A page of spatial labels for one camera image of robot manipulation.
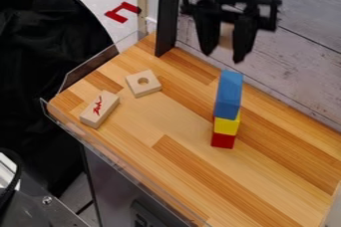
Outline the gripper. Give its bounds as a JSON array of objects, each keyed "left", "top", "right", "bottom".
[{"left": 178, "top": 0, "right": 284, "bottom": 65}]

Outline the blue block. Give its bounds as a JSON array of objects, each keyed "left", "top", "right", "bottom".
[{"left": 211, "top": 69, "right": 245, "bottom": 121}]

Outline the yellow block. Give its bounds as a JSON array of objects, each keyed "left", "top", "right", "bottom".
[{"left": 212, "top": 111, "right": 243, "bottom": 136}]

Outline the wooden block with hole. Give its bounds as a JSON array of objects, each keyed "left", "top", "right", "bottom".
[{"left": 124, "top": 69, "right": 165, "bottom": 99}]

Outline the wooden block with red mark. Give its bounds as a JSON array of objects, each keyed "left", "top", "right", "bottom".
[{"left": 78, "top": 90, "right": 122, "bottom": 129}]

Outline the black cloth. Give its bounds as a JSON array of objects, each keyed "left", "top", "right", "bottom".
[{"left": 0, "top": 0, "right": 121, "bottom": 199}]

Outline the black post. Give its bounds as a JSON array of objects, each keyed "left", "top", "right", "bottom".
[{"left": 153, "top": 0, "right": 183, "bottom": 58}]

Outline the red bracket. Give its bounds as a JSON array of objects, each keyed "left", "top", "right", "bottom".
[{"left": 104, "top": 1, "right": 143, "bottom": 24}]

